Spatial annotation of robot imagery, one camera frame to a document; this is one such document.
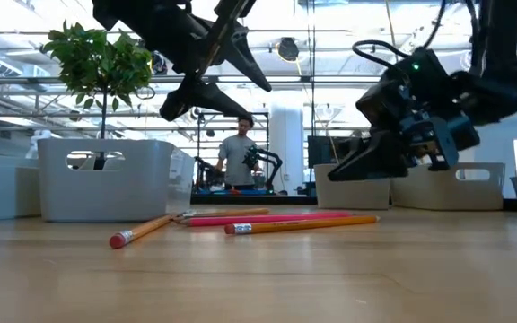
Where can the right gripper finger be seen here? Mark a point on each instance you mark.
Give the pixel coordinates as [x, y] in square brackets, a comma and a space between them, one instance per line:
[375, 161]

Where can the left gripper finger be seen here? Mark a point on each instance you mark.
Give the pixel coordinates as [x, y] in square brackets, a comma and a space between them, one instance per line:
[240, 54]
[195, 101]

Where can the orange pencil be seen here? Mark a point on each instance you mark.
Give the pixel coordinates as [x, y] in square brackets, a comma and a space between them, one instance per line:
[303, 224]
[231, 212]
[144, 229]

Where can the pink pencil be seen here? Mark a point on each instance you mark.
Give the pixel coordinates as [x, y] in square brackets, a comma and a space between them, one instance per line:
[263, 219]

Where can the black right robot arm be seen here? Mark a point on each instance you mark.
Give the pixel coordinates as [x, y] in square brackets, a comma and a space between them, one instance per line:
[501, 67]

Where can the black background robot arm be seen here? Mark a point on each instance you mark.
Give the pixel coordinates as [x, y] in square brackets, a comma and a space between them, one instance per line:
[204, 172]
[276, 159]

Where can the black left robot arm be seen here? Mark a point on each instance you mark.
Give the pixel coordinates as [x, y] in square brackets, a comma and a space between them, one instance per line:
[115, 13]

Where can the long ceiling light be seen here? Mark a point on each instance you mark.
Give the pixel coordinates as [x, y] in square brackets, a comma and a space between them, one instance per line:
[344, 79]
[285, 79]

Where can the black monitor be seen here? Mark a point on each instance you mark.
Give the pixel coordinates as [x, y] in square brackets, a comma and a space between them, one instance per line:
[323, 152]

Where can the person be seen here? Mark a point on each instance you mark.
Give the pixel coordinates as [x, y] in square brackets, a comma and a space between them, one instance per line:
[236, 157]

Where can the green leafy plant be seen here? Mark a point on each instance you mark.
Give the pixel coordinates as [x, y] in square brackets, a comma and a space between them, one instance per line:
[101, 63]

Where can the white column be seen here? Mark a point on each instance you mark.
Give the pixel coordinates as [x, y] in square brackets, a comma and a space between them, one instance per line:
[285, 148]

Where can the black background station frame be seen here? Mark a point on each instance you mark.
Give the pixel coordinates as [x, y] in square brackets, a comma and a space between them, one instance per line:
[266, 134]

